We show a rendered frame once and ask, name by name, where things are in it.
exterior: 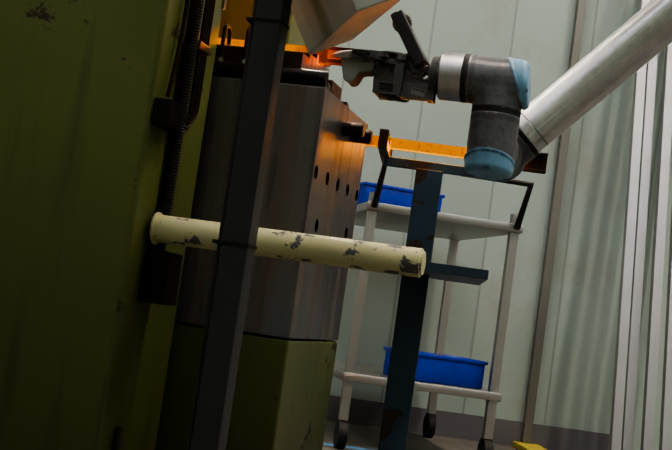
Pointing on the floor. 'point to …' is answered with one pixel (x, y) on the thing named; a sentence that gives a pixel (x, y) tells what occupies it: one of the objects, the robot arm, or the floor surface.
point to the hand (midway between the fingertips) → (336, 54)
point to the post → (245, 200)
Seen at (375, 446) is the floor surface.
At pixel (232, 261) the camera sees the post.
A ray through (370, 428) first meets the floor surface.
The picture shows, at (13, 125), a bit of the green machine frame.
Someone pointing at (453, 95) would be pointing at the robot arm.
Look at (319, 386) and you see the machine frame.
